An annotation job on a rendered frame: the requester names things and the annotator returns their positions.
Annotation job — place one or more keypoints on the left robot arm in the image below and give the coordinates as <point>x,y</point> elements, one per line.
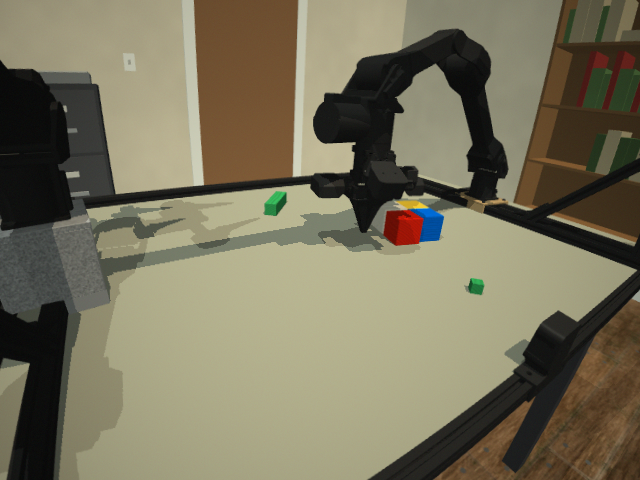
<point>32,190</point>

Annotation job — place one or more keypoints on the yellow cube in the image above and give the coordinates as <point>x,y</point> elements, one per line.
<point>412,204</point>

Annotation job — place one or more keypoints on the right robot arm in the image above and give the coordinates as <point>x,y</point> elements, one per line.
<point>347,119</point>

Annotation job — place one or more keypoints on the red cube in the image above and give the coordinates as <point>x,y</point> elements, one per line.
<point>403,227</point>

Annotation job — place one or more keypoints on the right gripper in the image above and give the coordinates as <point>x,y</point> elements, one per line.
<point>330,185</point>

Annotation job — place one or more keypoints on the blue cube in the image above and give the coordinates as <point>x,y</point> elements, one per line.
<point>432,224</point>

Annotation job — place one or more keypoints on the small green cube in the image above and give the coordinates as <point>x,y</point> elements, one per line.
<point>476,286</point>

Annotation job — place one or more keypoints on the green rectangular bar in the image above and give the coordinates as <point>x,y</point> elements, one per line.
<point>275,203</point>

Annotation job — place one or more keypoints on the white cube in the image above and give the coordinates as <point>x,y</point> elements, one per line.
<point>379,220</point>

